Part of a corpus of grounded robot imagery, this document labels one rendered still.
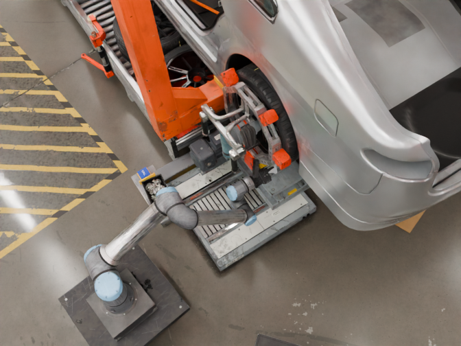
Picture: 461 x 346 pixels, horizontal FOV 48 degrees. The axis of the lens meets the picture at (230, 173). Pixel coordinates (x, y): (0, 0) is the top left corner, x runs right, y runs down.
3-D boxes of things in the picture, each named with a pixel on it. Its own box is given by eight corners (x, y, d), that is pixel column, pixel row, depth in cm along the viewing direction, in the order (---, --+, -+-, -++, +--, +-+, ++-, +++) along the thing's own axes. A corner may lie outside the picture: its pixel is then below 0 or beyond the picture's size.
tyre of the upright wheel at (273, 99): (330, 112, 282) (261, 33, 306) (295, 132, 276) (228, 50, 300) (313, 165, 342) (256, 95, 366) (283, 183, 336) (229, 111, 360)
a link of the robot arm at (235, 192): (225, 193, 325) (223, 186, 316) (241, 183, 328) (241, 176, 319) (232, 204, 321) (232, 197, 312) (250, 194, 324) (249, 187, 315)
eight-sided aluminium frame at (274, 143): (280, 175, 328) (282, 124, 282) (272, 180, 327) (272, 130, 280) (234, 119, 354) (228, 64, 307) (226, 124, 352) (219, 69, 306)
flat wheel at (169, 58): (258, 86, 408) (257, 66, 387) (202, 141, 384) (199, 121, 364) (197, 50, 433) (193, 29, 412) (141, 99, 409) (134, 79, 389)
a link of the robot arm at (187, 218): (184, 221, 271) (262, 217, 322) (173, 203, 277) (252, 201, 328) (172, 235, 277) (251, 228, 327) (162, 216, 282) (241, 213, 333)
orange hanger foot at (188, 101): (245, 98, 370) (243, 64, 341) (182, 132, 358) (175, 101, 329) (232, 84, 378) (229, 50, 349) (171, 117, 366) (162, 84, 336)
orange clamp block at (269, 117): (274, 121, 292) (280, 119, 284) (263, 127, 291) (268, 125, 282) (268, 110, 292) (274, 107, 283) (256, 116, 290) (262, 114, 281)
